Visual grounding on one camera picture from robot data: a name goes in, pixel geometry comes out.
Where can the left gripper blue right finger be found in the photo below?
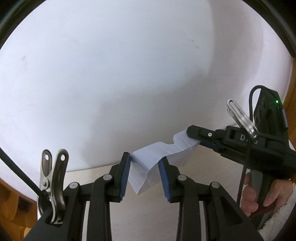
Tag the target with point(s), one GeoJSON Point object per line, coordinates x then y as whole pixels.
{"type": "Point", "coordinates": [224, 220]}

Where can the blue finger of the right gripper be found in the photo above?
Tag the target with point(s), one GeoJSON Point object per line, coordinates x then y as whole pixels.
{"type": "Point", "coordinates": [219, 148]}
{"type": "Point", "coordinates": [205, 135]}

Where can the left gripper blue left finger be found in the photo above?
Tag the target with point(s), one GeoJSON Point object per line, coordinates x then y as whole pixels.
{"type": "Point", "coordinates": [109, 188]}

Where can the white paper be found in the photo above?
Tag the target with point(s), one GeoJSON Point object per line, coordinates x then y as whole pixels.
{"type": "Point", "coordinates": [144, 171]}

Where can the right hand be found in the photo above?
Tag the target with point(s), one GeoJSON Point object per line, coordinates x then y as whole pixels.
{"type": "Point", "coordinates": [279, 193]}

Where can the metal clip on right gripper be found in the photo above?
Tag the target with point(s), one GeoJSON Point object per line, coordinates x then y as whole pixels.
{"type": "Point", "coordinates": [240, 117]}

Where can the metal clip on gripper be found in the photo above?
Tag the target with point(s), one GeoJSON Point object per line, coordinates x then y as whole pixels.
{"type": "Point", "coordinates": [240, 117]}
{"type": "Point", "coordinates": [51, 185]}

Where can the white fuzzy sleeve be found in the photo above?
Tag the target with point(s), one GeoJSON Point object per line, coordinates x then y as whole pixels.
{"type": "Point", "coordinates": [274, 225]}

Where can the metal clip on left gripper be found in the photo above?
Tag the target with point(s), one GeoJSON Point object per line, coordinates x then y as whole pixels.
{"type": "Point", "coordinates": [51, 185]}

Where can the wooden desk with shelves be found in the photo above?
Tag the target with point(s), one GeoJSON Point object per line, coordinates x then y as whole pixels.
{"type": "Point", "coordinates": [18, 213]}

